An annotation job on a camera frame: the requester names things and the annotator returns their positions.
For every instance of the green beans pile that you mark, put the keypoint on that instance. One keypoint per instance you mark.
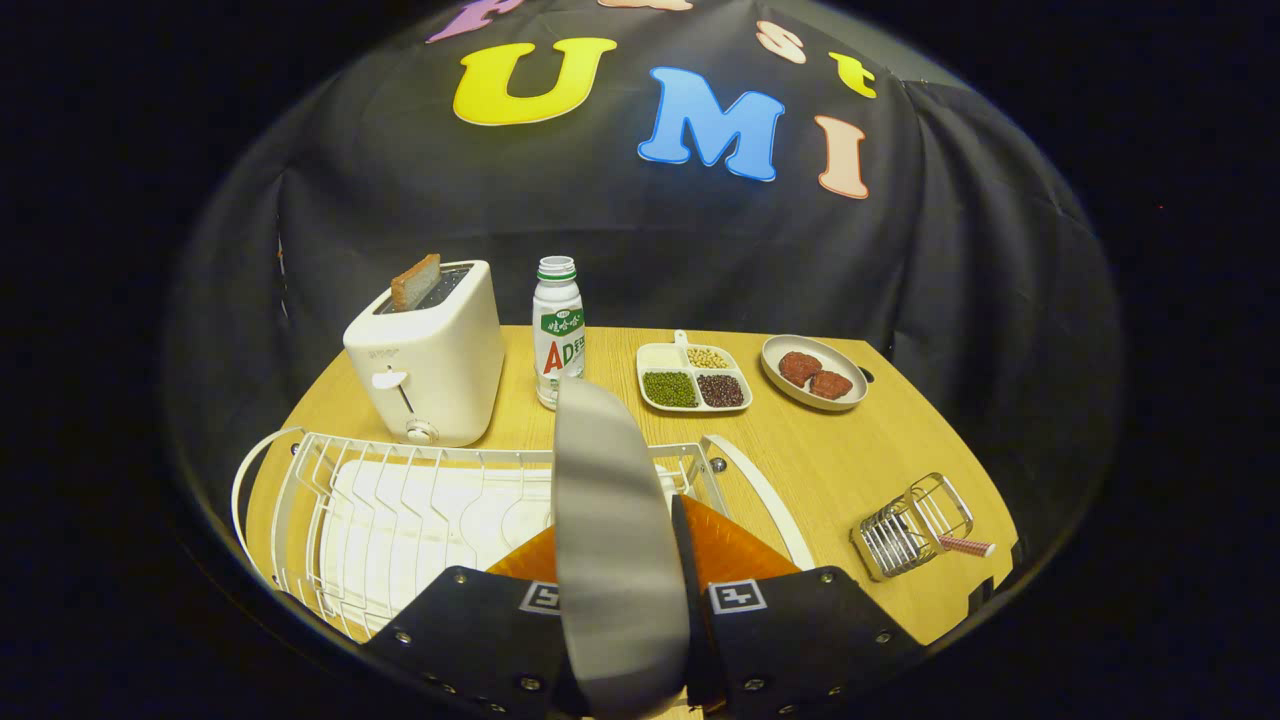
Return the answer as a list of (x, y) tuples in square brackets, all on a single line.
[(669, 389)]

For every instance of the white divided dish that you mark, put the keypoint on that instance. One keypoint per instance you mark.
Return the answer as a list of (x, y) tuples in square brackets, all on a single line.
[(660, 357)]

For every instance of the red meat piece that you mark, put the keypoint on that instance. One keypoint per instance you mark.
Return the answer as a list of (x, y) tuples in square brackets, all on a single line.
[(832, 385), (799, 368)]

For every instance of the black table bracket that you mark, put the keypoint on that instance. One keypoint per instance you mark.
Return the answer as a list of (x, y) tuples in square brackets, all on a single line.
[(981, 595)]

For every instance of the white toaster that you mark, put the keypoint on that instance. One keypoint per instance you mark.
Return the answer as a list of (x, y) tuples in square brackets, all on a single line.
[(440, 360)]

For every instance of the dark red beans pile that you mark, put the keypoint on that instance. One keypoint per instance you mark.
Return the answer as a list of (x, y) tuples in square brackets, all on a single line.
[(721, 391)]

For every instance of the brown toast slice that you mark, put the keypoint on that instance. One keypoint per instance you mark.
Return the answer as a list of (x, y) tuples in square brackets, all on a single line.
[(415, 282)]

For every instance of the black backdrop cloth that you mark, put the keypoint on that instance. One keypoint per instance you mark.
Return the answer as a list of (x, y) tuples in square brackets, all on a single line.
[(700, 240)]

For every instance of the white drink bottle green label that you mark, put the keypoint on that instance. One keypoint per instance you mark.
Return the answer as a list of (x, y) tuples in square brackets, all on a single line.
[(558, 340)]

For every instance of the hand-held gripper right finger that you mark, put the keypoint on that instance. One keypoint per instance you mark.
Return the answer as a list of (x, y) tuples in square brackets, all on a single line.
[(690, 570)]

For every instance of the cream white plate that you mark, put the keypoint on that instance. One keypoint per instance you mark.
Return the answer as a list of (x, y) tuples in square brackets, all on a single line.
[(620, 540)]

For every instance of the grey round plate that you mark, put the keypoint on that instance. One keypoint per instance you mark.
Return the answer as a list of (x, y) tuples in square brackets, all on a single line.
[(775, 352)]

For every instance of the yellow beans pile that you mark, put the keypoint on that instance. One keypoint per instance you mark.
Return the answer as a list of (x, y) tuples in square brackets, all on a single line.
[(708, 358)]

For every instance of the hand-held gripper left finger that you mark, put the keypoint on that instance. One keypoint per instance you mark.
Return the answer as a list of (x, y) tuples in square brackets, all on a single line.
[(470, 640)]

